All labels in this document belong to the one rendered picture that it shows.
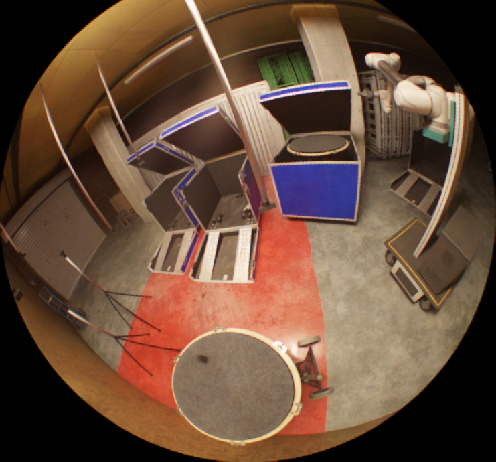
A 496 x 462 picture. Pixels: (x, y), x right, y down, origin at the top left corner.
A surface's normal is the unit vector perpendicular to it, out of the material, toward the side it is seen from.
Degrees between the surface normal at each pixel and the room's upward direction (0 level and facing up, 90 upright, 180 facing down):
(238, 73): 90
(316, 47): 90
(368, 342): 0
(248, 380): 0
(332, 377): 0
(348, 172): 90
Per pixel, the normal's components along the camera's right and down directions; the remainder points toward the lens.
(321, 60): -0.08, 0.63
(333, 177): -0.43, 0.66
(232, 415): -0.31, -0.75
